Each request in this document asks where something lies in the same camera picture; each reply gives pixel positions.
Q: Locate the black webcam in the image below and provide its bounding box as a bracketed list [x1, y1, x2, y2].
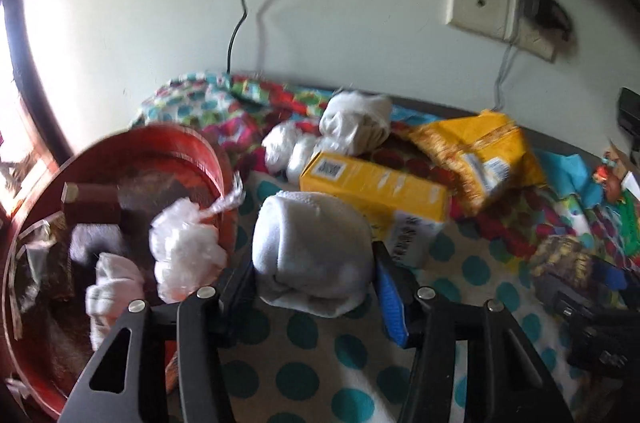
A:
[617, 87, 640, 139]

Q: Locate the polka dot blanket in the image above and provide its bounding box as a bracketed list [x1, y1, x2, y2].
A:
[130, 70, 640, 423]

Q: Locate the white wall socket plate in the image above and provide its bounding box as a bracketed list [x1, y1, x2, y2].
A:
[445, 0, 561, 63]

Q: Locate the brown snack bag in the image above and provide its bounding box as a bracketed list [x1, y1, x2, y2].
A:
[10, 213, 76, 304]

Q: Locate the white plastic wrap ball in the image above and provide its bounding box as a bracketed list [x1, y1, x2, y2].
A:
[261, 120, 326, 184]

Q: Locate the blue cloth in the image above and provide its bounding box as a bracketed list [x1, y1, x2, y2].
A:
[537, 150, 606, 209]

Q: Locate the small red box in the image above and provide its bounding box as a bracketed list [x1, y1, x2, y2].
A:
[61, 182, 123, 224]

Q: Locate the grey adapter cable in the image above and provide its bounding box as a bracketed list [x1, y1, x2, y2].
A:
[492, 43, 518, 111]

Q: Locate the clear plastic bag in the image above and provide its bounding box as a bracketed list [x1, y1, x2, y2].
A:
[149, 176, 246, 304]

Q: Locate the ribbed white sock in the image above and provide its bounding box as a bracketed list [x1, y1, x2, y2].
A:
[319, 90, 393, 156]

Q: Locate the woven rattan ball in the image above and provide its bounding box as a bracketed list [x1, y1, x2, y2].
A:
[529, 235, 596, 294]

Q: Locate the large white sock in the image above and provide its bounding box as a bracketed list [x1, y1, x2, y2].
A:
[251, 190, 375, 319]

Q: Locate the small white sock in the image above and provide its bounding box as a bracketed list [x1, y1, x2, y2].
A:
[85, 252, 146, 351]

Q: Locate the toy crab figure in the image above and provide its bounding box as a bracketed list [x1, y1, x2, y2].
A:
[592, 148, 626, 199]

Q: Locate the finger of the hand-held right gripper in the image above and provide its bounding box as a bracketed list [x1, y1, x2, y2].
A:
[592, 260, 632, 295]
[534, 273, 593, 324]

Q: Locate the yellow snack bag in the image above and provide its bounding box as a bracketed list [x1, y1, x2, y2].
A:
[407, 109, 548, 219]

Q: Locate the red round tray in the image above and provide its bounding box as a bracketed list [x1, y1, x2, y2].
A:
[0, 126, 240, 421]

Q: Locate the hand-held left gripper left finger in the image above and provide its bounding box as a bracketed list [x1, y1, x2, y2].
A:
[60, 260, 257, 423]

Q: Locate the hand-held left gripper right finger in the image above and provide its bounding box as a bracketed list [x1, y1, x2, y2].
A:
[372, 240, 573, 423]

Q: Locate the yellow carton box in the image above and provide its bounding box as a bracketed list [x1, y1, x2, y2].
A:
[299, 150, 451, 269]

